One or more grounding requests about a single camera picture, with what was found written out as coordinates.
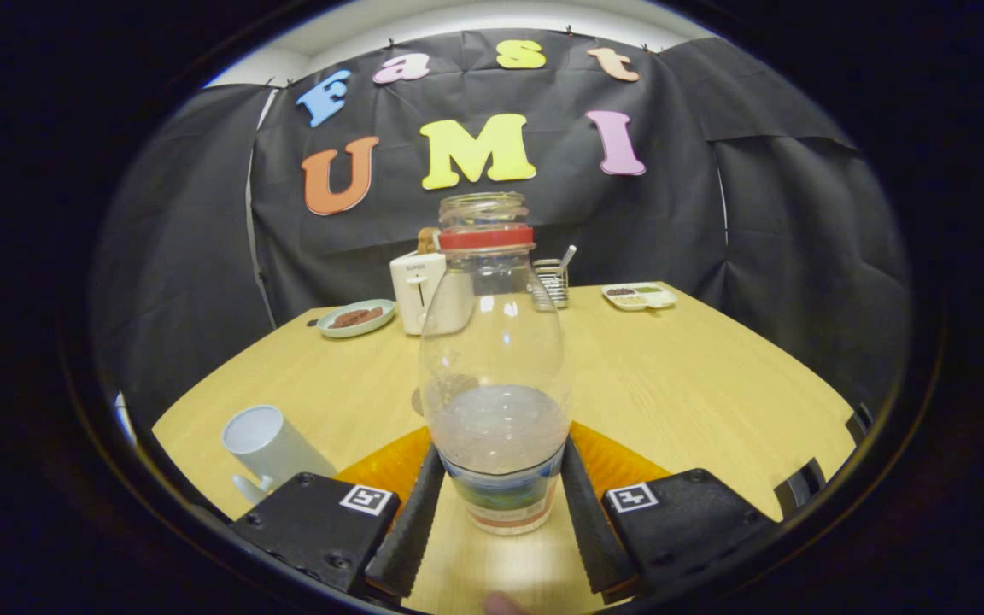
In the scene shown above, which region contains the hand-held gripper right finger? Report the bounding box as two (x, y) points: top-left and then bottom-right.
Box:
(562, 421), (779, 599)

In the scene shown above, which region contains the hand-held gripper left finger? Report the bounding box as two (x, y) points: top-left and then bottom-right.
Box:
(230, 425), (446, 599)

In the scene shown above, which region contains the round brown coaster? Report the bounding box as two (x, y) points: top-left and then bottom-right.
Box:
(411, 373), (480, 418)

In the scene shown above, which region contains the white cup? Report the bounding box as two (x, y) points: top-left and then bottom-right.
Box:
(221, 405), (337, 505)

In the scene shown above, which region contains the clear plastic juice bottle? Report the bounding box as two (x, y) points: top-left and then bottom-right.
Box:
(418, 191), (574, 536)

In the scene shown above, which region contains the wooden table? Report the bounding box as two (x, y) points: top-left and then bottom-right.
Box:
(153, 282), (858, 614)

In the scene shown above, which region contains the green plate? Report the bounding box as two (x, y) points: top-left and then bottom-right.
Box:
(318, 299), (396, 339)

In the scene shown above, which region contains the white divided sauce tray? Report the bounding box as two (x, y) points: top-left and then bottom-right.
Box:
(601, 283), (678, 312)

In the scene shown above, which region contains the white toaster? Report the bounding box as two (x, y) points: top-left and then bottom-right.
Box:
(389, 250), (476, 336)

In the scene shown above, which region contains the black backdrop cloth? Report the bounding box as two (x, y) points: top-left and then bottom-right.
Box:
(91, 30), (911, 428)

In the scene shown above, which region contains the metal wire rack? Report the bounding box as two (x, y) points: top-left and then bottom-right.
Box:
(531, 245), (578, 309)

